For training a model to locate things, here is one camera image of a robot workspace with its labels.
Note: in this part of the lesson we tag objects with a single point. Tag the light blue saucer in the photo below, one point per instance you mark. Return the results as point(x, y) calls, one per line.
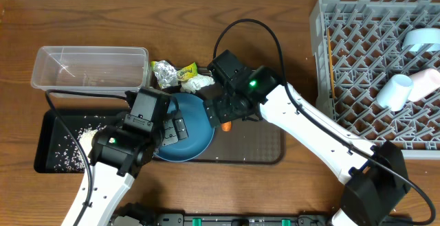
point(420, 37)

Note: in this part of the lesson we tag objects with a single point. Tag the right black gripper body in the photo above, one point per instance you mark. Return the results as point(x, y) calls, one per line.
point(229, 110)

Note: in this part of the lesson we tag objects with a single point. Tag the crumpled white tissue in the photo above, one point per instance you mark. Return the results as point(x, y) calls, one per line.
point(196, 83)

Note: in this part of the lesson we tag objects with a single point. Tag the dark brown serving tray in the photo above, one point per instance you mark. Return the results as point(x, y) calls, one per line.
point(248, 142)

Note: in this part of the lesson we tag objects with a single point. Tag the pale pink cup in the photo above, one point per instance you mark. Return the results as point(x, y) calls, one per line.
point(424, 83)

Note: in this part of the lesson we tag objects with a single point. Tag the dark blue plate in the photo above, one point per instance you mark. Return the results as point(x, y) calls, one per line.
point(200, 132)

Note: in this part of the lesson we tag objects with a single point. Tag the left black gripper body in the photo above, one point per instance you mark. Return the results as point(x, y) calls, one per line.
point(159, 133)

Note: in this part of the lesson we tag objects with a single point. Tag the black plastic tray bin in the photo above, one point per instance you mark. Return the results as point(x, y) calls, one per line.
point(122, 143)

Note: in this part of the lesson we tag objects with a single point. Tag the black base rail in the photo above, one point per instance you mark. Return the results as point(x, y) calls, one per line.
point(134, 214)

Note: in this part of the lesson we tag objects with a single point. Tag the pile of white rice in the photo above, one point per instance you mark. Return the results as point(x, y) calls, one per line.
point(84, 140)

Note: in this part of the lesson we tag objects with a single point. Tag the orange carrot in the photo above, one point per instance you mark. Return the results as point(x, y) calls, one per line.
point(226, 127)

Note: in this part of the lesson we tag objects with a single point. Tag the crumpled foil snack wrapper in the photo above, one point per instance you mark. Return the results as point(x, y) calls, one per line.
point(168, 76)

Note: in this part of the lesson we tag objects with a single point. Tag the light blue cup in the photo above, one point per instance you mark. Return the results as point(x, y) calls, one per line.
point(395, 92)

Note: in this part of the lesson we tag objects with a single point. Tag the wooden chopstick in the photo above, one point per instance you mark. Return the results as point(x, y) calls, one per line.
point(330, 64)

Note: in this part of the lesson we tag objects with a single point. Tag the grey dishwasher rack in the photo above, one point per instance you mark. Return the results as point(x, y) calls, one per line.
point(366, 43)

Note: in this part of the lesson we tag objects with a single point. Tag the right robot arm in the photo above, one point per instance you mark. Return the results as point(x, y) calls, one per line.
point(375, 178)

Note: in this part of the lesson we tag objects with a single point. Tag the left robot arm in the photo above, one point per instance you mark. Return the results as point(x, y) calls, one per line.
point(103, 186)

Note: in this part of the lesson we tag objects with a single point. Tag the clear plastic bin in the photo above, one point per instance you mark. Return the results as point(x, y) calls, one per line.
point(92, 69)

